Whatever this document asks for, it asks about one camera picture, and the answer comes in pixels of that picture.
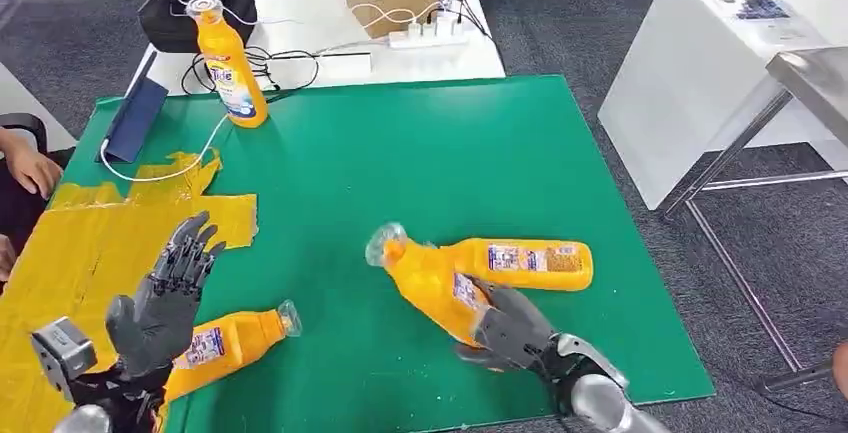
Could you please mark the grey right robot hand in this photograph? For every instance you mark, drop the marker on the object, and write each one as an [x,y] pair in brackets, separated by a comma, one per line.
[513,330]

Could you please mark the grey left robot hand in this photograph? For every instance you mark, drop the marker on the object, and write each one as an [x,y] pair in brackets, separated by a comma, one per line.
[156,330]

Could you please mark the orange drink bottle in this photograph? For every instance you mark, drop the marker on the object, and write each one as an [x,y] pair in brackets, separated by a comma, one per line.
[245,340]
[424,278]
[530,261]
[232,79]

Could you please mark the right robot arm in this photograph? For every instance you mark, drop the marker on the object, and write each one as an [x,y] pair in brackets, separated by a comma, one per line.
[596,407]

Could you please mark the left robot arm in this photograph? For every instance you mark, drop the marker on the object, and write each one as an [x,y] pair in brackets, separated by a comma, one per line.
[112,397]

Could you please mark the yellow sheet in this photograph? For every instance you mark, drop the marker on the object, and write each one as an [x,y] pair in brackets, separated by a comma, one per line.
[66,264]

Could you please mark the person's hand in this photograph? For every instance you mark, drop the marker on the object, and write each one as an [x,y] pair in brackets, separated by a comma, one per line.
[5,258]
[33,172]

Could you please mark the green mat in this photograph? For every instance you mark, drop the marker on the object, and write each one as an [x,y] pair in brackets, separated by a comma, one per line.
[411,165]

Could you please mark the black chair armrest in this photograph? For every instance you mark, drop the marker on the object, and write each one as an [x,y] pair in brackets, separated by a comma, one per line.
[33,120]

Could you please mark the black bag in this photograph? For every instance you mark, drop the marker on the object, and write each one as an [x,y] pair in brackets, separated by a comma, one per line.
[166,29]

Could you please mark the white power strip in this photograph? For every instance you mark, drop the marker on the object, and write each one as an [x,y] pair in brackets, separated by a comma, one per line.
[424,41]

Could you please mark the white desk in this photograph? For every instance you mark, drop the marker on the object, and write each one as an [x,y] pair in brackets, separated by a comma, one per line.
[682,72]

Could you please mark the white table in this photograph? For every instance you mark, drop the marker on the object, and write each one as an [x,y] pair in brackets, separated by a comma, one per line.
[318,12]

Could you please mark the printed paper sheet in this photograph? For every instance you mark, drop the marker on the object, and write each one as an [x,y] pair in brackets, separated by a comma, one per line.
[775,26]

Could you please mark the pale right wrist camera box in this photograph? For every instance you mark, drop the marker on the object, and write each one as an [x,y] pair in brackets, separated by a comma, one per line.
[583,345]

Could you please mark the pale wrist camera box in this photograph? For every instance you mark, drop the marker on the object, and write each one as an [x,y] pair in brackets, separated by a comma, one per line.
[583,345]
[63,350]

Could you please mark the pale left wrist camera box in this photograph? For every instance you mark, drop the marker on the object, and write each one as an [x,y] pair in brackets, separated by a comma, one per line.
[63,350]

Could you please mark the steel frame table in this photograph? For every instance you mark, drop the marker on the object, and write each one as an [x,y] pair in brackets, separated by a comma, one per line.
[815,75]

